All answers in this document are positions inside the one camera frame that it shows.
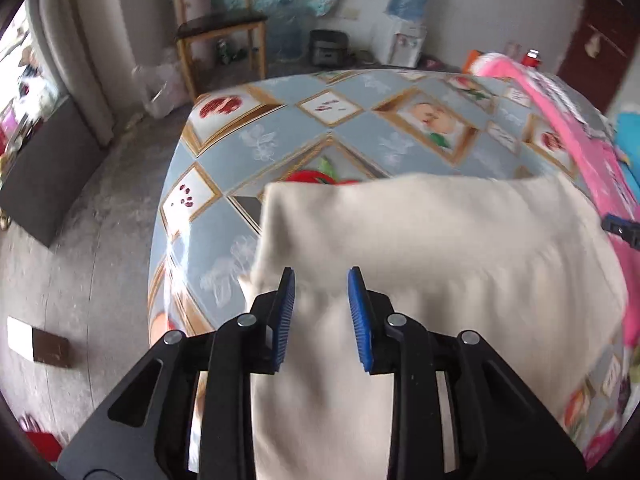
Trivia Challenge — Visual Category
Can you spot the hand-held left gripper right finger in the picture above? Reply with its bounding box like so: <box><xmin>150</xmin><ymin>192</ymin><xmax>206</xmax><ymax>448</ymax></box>
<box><xmin>347</xmin><ymin>266</ymin><xmax>586</xmax><ymax>480</ymax></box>

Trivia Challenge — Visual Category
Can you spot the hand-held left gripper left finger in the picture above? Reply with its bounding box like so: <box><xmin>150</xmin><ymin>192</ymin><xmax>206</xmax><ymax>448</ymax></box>
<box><xmin>57</xmin><ymin>266</ymin><xmax>297</xmax><ymax>480</ymax></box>

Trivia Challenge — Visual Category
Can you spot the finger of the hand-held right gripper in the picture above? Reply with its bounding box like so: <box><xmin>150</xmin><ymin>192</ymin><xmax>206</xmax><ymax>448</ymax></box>
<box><xmin>602</xmin><ymin>214</ymin><xmax>640</xmax><ymax>250</ymax></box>

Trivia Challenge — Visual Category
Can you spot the cream zip jacket black trim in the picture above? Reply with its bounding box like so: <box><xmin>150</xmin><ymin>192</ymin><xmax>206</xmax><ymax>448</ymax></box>
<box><xmin>237</xmin><ymin>172</ymin><xmax>630</xmax><ymax>480</ymax></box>

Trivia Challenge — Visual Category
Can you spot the blue pillow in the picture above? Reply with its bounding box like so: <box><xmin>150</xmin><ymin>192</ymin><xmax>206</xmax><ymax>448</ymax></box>
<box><xmin>614</xmin><ymin>112</ymin><xmax>640</xmax><ymax>191</ymax></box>

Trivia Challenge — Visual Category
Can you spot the pink floral blanket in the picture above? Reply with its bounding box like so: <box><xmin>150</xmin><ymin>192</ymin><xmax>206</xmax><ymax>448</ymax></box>
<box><xmin>470</xmin><ymin>52</ymin><xmax>640</xmax><ymax>471</ymax></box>

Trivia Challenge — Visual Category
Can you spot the brown door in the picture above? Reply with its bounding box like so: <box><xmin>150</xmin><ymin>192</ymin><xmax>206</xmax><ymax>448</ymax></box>
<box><xmin>557</xmin><ymin>0</ymin><xmax>640</xmax><ymax>113</ymax></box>

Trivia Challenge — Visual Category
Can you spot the patterned grey tablecloth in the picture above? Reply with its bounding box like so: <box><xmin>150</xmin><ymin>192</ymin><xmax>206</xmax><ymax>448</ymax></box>
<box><xmin>147</xmin><ymin>67</ymin><xmax>631</xmax><ymax>466</ymax></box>

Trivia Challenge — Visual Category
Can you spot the brown cardboard box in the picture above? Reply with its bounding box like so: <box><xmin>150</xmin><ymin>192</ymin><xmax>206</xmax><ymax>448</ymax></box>
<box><xmin>7</xmin><ymin>316</ymin><xmax>71</xmax><ymax>367</ymax></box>

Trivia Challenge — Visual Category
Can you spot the clear plastic bag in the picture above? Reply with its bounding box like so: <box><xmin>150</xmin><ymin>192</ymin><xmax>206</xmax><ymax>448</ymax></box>
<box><xmin>131</xmin><ymin>62</ymin><xmax>188</xmax><ymax>120</ymax></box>

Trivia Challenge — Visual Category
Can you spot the red box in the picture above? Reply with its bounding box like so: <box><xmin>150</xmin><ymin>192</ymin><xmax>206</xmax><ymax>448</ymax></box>
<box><xmin>20</xmin><ymin>412</ymin><xmax>63</xmax><ymax>461</ymax></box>

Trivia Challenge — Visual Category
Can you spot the empty clear water bottle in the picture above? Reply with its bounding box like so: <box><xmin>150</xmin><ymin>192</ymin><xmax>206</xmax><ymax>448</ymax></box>
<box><xmin>270</xmin><ymin>15</ymin><xmax>303</xmax><ymax>61</ymax></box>

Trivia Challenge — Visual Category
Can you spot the white water dispenser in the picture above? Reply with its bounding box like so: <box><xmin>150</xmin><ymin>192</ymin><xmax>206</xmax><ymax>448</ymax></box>
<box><xmin>371</xmin><ymin>15</ymin><xmax>428</xmax><ymax>68</ymax></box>

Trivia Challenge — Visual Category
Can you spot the wooden chair dark seat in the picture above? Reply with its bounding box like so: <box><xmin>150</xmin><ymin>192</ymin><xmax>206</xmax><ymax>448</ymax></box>
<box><xmin>167</xmin><ymin>0</ymin><xmax>268</xmax><ymax>103</ymax></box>

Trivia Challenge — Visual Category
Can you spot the grey curtain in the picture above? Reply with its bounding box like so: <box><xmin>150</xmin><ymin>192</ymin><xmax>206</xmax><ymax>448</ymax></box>
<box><xmin>37</xmin><ymin>0</ymin><xmax>136</xmax><ymax>148</ymax></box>

